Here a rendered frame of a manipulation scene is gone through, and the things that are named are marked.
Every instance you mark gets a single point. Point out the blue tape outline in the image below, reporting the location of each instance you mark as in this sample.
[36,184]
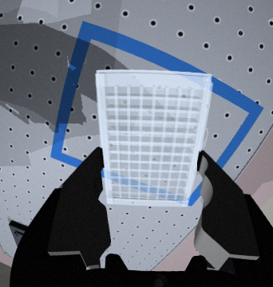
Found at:
[90,31]

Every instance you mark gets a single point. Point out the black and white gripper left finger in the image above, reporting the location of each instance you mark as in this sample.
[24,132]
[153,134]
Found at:
[68,234]

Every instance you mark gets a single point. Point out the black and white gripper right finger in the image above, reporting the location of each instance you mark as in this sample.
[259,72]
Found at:
[232,233]

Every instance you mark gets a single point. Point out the dark grey rectangular frame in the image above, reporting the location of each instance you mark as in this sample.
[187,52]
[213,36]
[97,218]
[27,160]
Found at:
[17,231]

